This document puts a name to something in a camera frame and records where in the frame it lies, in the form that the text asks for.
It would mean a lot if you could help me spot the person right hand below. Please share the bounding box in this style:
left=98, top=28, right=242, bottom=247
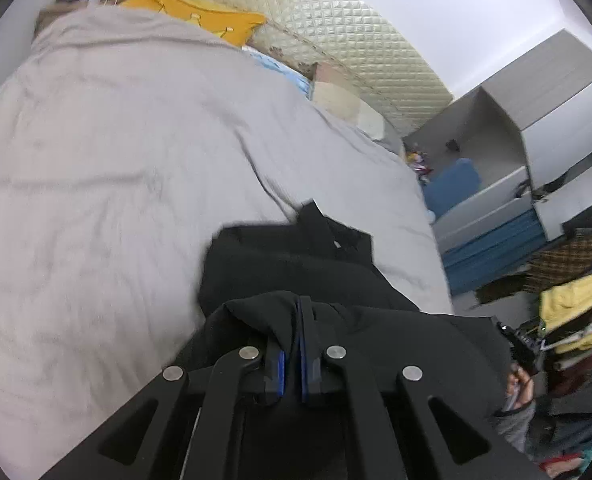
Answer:
left=503, top=364, right=535, bottom=412

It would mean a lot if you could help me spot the grey white wardrobe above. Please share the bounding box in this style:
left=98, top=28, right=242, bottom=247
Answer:
left=404, top=30, right=592, bottom=252

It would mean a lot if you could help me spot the yellow garment pile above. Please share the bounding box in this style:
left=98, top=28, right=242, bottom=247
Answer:
left=539, top=274, right=592, bottom=354

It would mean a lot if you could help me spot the blue curtain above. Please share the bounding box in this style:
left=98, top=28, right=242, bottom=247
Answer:
left=442, top=209, right=548, bottom=296

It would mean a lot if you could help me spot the plaid hanging garment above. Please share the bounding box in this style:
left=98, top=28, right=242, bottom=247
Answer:
left=476, top=233, right=592, bottom=304

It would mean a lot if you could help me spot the yellow pillow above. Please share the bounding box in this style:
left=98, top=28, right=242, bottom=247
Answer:
left=120, top=0, right=266, bottom=48

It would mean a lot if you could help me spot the light blue bed sheet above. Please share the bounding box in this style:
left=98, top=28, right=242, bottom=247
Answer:
left=242, top=46, right=312, bottom=100

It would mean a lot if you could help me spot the cream quilted headboard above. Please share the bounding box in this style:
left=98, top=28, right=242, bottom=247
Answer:
left=207, top=0, right=452, bottom=136

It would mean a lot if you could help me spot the grey bed duvet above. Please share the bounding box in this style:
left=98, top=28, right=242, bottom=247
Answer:
left=0, top=6, right=452, bottom=479

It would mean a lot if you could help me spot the black puffer jacket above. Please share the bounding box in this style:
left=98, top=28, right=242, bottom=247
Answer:
left=172, top=199, right=515, bottom=480

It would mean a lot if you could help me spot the beige pillow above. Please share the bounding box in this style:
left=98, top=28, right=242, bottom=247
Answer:
left=310, top=63, right=387, bottom=141

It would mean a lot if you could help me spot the wooden nightstand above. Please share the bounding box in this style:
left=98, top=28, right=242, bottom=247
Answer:
left=32, top=2, right=87, bottom=39

